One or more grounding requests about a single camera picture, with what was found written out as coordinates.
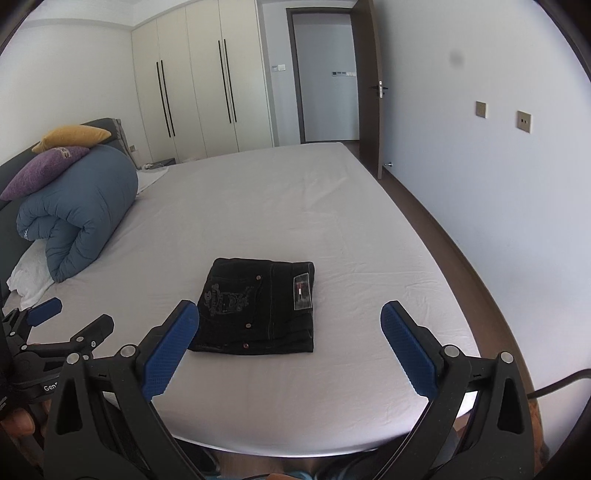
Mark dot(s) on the brown wooden door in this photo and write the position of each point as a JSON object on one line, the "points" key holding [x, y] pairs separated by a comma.
{"points": [[369, 55]]}

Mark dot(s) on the long wall control panel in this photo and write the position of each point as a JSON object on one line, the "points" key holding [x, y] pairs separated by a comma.
{"points": [[342, 73]]}

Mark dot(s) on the white pillow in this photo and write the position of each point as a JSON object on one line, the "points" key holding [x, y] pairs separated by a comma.
{"points": [[30, 277]]}

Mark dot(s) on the bed with white sheet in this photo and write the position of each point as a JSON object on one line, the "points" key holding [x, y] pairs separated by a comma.
{"points": [[286, 198]]}

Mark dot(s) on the dark bedside table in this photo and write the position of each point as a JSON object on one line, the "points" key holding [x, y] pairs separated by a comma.
{"points": [[161, 162]]}

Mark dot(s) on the beige wall socket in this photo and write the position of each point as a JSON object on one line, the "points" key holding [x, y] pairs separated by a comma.
{"points": [[523, 122], [481, 110]]}

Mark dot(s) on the rolled blue duvet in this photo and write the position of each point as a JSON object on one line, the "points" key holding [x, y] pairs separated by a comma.
{"points": [[83, 207]]}

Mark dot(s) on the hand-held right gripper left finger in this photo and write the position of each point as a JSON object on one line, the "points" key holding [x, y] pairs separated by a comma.
{"points": [[171, 350]]}

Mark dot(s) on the yellow pillow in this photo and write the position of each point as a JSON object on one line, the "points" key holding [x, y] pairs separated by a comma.
{"points": [[74, 136]]}

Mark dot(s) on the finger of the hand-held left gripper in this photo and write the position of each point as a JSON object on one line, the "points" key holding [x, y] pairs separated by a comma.
{"points": [[99, 330], [44, 311]]}

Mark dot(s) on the cream wardrobe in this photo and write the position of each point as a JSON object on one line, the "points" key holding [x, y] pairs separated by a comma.
{"points": [[198, 92]]}

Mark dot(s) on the person's left hand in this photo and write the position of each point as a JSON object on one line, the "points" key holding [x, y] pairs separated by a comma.
{"points": [[16, 422]]}

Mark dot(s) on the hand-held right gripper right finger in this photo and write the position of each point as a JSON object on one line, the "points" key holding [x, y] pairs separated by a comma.
{"points": [[408, 350]]}

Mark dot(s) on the purple pillow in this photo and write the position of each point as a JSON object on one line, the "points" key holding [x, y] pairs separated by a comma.
{"points": [[37, 173]]}

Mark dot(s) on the black pants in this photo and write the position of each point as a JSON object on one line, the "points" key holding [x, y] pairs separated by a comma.
{"points": [[258, 314]]}

